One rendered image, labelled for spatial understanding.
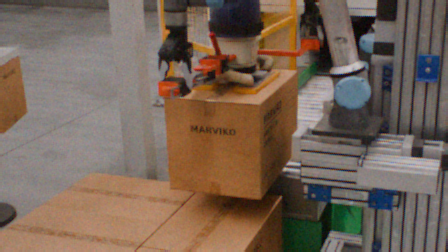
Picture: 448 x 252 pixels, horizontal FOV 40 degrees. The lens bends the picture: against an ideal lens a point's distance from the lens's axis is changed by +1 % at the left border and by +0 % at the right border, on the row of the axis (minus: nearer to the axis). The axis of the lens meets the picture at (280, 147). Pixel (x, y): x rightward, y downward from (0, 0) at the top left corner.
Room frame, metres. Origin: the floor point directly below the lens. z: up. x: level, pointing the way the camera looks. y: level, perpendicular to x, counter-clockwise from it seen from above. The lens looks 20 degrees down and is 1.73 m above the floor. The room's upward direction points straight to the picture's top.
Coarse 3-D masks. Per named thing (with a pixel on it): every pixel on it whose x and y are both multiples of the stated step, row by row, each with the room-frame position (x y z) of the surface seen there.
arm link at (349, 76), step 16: (320, 0) 1.95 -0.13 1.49; (336, 0) 1.93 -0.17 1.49; (336, 16) 1.93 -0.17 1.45; (336, 32) 1.93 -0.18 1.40; (352, 32) 1.96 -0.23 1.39; (336, 48) 1.94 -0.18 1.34; (352, 48) 1.94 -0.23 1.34; (336, 64) 1.94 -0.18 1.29; (352, 64) 1.93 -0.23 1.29; (336, 80) 1.93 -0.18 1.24; (352, 80) 1.90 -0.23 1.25; (368, 80) 1.96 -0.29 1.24; (336, 96) 1.91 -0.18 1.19; (352, 96) 1.90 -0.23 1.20; (368, 96) 1.91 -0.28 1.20
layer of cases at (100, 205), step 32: (64, 192) 2.59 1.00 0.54; (96, 192) 2.59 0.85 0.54; (128, 192) 2.59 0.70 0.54; (160, 192) 2.59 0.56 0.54; (192, 192) 2.59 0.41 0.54; (32, 224) 2.27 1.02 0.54; (64, 224) 2.27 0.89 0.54; (96, 224) 2.27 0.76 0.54; (128, 224) 2.27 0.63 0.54; (160, 224) 2.27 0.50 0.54; (192, 224) 2.27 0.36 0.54; (224, 224) 2.27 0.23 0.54; (256, 224) 2.27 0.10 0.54
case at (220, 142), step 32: (192, 96) 2.34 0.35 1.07; (224, 96) 2.34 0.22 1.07; (256, 96) 2.34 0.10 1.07; (288, 96) 2.64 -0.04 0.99; (192, 128) 2.31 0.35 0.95; (224, 128) 2.27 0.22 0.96; (256, 128) 2.23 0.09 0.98; (288, 128) 2.64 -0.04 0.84; (192, 160) 2.31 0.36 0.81; (224, 160) 2.27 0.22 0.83; (256, 160) 2.23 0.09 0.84; (288, 160) 2.64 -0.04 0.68; (224, 192) 2.27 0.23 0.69; (256, 192) 2.23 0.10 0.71
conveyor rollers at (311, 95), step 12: (312, 84) 4.58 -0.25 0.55; (324, 84) 4.60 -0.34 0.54; (300, 96) 4.23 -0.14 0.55; (312, 96) 4.28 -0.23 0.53; (324, 96) 4.26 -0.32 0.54; (300, 108) 3.95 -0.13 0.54; (312, 108) 3.93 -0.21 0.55; (300, 120) 3.67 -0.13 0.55; (312, 120) 3.71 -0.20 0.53; (288, 168) 2.86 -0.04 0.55; (300, 168) 2.91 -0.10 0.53
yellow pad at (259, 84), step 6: (270, 72) 2.66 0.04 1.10; (276, 72) 2.68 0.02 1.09; (258, 78) 2.55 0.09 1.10; (264, 78) 2.55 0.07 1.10; (270, 78) 2.57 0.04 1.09; (240, 84) 2.44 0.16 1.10; (258, 84) 2.45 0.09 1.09; (264, 84) 2.48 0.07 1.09; (234, 90) 2.40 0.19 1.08; (240, 90) 2.39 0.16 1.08; (246, 90) 2.39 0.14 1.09; (252, 90) 2.38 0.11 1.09; (258, 90) 2.40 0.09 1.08
